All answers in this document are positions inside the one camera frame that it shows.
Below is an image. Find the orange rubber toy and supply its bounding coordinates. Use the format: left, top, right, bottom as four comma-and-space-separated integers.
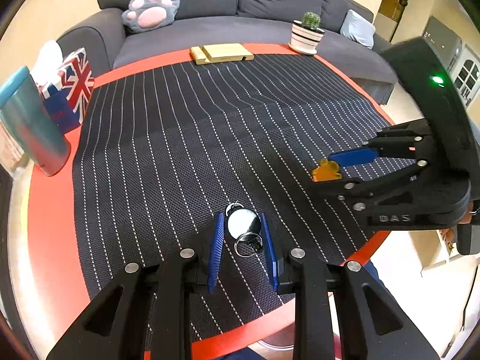
312, 158, 343, 182

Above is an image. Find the black retractable key reel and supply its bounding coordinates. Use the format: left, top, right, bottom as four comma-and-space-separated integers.
224, 202, 263, 258

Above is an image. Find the pink trash bin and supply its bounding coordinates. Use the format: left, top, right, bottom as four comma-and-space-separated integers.
258, 325, 295, 351

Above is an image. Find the person right hand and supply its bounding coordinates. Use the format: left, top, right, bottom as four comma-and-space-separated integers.
464, 200, 480, 224

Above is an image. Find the black striped table mat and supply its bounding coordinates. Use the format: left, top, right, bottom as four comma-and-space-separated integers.
72, 55, 387, 297

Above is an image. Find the potted cactus striped pot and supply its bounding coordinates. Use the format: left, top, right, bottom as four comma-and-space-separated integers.
288, 12, 325, 55

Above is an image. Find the light blue cushion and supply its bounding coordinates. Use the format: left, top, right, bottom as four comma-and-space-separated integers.
340, 10, 376, 49

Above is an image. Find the grey refrigerator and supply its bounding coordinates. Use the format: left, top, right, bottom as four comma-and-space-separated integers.
422, 16, 462, 71

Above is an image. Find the wooden phone stand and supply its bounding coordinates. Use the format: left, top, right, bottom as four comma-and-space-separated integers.
190, 43, 255, 65

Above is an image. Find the dark grey sofa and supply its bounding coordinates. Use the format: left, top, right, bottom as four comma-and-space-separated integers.
58, 0, 398, 104

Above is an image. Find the union jack tissue box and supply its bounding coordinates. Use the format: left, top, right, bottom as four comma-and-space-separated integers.
30, 40, 95, 134

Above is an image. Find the paw shaped cushion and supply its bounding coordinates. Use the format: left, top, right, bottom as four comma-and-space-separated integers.
121, 0, 181, 33

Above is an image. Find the teal thermos tumbler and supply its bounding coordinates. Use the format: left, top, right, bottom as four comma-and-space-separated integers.
1, 66, 71, 176

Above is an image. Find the black camera box right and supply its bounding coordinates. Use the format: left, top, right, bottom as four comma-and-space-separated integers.
380, 37, 479, 183

